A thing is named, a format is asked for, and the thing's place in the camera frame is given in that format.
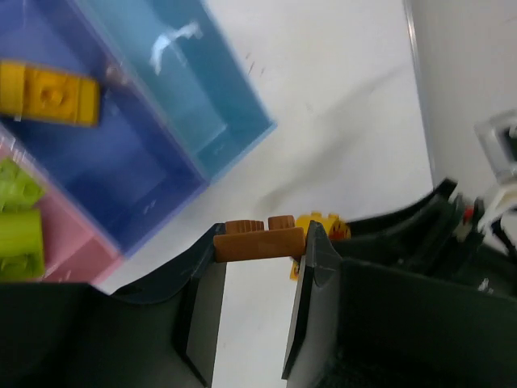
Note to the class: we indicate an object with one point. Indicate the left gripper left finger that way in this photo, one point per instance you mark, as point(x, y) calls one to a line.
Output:
point(158, 331)

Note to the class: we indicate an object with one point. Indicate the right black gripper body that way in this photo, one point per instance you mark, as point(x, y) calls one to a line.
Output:
point(437, 237)

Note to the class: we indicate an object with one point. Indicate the lime lego pair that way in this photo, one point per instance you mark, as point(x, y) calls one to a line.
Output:
point(19, 190)

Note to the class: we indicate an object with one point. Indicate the yellow lego brick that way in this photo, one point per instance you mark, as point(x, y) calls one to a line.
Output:
point(33, 92)

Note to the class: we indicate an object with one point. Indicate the dark blue bin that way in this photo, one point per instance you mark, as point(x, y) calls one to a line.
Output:
point(127, 174)

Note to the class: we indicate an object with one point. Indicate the small pink bin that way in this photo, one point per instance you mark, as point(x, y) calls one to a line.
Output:
point(74, 249)

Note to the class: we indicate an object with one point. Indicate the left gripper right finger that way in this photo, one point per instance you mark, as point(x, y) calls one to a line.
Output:
point(357, 324)

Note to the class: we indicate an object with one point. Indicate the lime sloped lego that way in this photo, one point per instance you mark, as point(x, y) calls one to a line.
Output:
point(22, 246)

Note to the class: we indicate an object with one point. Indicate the light blue bin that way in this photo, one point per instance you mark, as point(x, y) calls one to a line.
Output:
point(183, 65)

